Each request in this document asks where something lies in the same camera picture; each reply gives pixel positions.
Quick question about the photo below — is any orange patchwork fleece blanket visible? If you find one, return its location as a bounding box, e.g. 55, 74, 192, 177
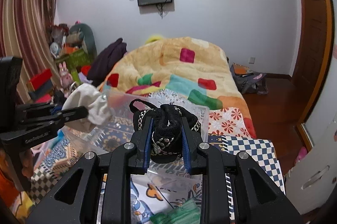
98, 37, 257, 139

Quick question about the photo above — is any dark purple garment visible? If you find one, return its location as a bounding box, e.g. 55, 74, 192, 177
87, 38, 127, 87

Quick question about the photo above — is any green cardboard box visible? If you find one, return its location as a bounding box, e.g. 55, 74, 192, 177
55, 49, 94, 71

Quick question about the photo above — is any grey backpack on floor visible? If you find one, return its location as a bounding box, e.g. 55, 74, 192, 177
230, 63, 269, 95

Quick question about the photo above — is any brown wooden door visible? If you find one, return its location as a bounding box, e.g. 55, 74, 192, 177
292, 0, 334, 124

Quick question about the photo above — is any white sliding wardrobe door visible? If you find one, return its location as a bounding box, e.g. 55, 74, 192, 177
284, 0, 337, 215

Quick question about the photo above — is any left hand on handle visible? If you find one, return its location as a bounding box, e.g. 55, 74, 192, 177
19, 149, 34, 178

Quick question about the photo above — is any grey green plush pillow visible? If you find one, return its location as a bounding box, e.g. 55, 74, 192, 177
70, 23, 97, 58

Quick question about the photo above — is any clear plastic storage box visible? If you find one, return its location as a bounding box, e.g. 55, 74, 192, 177
71, 99, 206, 223

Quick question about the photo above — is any pink rabbit plush toy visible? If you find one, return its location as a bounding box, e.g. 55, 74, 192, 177
59, 61, 74, 91

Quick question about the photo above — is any striped red curtain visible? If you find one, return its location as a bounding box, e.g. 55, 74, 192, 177
1, 0, 60, 103

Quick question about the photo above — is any white cloth sock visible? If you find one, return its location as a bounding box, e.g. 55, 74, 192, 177
62, 83, 112, 133

